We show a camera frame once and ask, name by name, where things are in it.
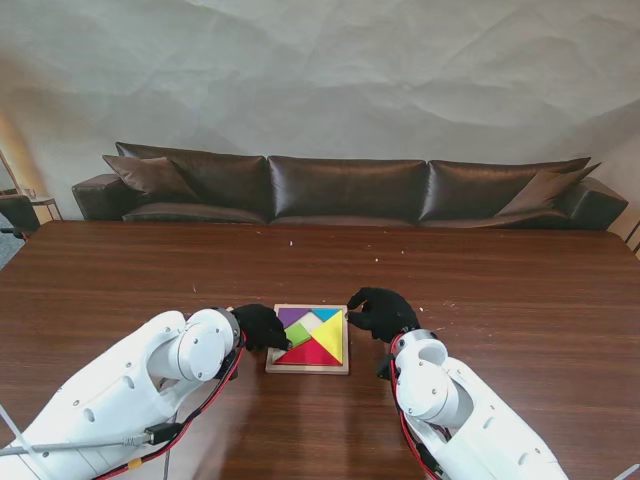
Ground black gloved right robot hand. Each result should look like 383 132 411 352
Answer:
346 286 421 345

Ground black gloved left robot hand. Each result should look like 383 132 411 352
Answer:
232 303 294 354

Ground purple tangram triangle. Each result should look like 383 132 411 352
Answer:
277 308 311 334

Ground green tangram square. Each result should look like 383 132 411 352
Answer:
283 322 314 349

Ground large red tangram triangle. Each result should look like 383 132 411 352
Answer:
274 337 345 367

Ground large yellow tangram triangle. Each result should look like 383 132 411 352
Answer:
312 309 345 364

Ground light wooden square tray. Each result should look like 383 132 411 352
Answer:
264 304 350 376

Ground dark brown leather sofa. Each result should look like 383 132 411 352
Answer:
71 142 630 232

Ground brown throw cushion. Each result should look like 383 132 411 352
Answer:
102 154 201 205
493 162 603 219

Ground small metal side table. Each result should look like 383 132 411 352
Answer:
27 187 65 222

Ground white crumpled backdrop sheet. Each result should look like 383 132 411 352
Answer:
0 0 640 236

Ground black chair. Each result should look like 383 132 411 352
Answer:
0 193 41 240

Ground red black left arm cables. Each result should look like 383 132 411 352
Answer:
99 339 247 480

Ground grey usb cable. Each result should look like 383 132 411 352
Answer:
0 422 186 457

